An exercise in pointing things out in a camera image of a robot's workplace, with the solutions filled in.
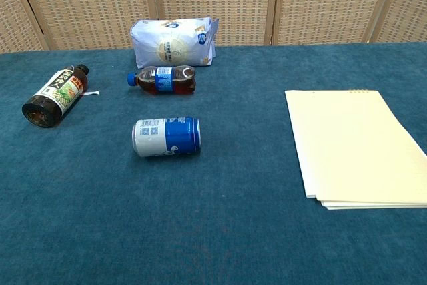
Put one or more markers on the beige paper notebook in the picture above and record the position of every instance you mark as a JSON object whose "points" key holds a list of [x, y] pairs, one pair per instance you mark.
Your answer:
{"points": [[350, 141]]}

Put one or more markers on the blue and white drink can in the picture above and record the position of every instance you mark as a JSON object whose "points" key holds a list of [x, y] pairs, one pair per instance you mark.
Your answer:
{"points": [[166, 136]]}

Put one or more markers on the cola bottle with blue cap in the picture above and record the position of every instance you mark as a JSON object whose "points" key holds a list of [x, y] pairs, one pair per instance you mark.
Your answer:
{"points": [[163, 81]]}

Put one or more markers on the teal table cloth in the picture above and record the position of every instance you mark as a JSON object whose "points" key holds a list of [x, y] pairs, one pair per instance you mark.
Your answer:
{"points": [[213, 215]]}

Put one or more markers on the white tissue pack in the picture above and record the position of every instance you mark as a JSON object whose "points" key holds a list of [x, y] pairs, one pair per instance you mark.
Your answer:
{"points": [[170, 44]]}

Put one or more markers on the small white paper tag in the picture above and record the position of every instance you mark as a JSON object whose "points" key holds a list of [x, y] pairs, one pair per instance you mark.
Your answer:
{"points": [[91, 93]]}

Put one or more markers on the dark sauce bottle, illustrated label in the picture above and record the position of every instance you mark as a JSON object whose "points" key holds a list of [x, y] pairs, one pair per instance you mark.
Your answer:
{"points": [[56, 94]]}

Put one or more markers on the woven bamboo folding screen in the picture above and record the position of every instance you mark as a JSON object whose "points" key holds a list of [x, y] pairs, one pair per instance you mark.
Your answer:
{"points": [[100, 4]]}

